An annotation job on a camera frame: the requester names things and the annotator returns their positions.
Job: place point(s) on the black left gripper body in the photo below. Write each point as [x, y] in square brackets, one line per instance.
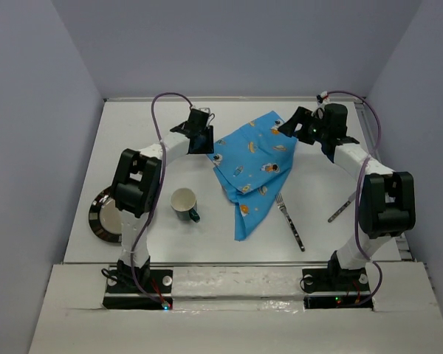
[201, 130]

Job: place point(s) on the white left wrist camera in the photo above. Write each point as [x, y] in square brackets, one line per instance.
[207, 111]

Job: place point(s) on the silver fork black handle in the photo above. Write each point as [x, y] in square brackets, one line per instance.
[282, 207]

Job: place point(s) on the black rimmed dinner plate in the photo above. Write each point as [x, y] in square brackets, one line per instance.
[104, 218]

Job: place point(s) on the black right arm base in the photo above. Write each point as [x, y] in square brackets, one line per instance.
[323, 290]

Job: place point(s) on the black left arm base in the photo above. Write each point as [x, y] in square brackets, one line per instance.
[153, 294]

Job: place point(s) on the dark green ceramic mug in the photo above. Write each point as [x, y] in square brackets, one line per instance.
[184, 203]

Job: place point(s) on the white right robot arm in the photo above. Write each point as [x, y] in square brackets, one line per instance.
[384, 200]

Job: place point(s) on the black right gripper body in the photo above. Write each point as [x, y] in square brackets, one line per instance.
[317, 130]

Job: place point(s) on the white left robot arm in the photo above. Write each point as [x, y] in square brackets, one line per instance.
[137, 185]

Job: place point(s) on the blue space-print cloth placemat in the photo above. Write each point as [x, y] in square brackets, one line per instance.
[252, 164]

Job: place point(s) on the silver knife black handle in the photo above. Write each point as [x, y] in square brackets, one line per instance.
[344, 206]

